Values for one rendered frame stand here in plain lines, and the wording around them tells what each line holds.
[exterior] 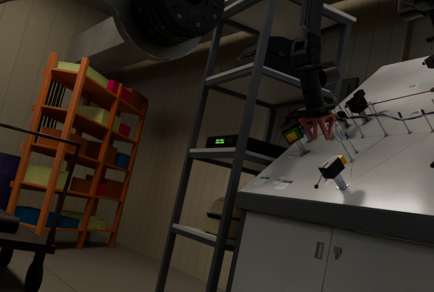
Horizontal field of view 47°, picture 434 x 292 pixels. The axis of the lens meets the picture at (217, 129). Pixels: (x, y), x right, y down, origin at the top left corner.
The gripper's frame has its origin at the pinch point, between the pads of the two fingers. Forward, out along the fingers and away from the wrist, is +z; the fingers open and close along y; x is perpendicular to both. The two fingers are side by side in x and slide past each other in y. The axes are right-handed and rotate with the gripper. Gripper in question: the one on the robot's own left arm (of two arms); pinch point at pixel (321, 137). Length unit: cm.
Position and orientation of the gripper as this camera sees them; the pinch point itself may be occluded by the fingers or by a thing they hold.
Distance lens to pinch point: 152.6
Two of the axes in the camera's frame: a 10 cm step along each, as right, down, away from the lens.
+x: -8.1, 2.5, -5.4
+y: -5.5, 0.2, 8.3
